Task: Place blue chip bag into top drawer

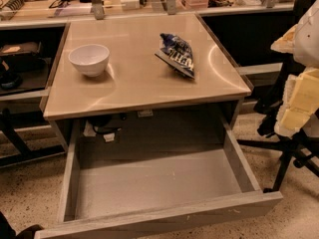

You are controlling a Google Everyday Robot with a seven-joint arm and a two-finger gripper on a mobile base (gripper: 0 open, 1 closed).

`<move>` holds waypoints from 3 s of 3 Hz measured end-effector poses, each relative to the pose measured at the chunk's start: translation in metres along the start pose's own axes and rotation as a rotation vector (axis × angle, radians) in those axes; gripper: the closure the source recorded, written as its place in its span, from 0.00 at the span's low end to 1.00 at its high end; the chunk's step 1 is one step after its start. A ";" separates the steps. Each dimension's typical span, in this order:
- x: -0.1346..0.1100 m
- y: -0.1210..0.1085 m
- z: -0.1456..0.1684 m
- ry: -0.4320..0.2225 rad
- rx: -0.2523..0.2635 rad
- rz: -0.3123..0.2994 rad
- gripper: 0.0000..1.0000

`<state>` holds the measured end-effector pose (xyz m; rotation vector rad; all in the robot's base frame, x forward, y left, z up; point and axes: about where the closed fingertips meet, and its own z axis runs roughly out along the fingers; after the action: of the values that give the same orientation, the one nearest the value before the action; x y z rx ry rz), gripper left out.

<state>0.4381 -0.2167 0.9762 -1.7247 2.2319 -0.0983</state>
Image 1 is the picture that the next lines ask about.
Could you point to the black soldering stand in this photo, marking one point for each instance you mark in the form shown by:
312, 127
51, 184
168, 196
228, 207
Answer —
9, 10

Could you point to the wooden cabinet with steel top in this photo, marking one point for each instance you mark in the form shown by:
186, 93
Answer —
135, 78

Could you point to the left dark side shelf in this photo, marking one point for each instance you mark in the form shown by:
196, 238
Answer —
29, 58

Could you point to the open grey wooden drawer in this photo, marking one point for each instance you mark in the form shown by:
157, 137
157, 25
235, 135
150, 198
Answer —
179, 169

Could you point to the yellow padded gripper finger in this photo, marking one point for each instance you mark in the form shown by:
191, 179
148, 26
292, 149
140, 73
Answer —
300, 102

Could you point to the white ceramic bowl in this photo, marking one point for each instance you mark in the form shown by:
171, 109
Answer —
90, 60

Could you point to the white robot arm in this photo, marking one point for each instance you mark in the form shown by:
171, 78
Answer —
302, 40

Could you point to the blue chip bag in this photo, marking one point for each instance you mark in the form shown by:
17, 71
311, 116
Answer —
177, 53

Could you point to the black office chair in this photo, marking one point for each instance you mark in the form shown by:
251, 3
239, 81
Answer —
302, 147

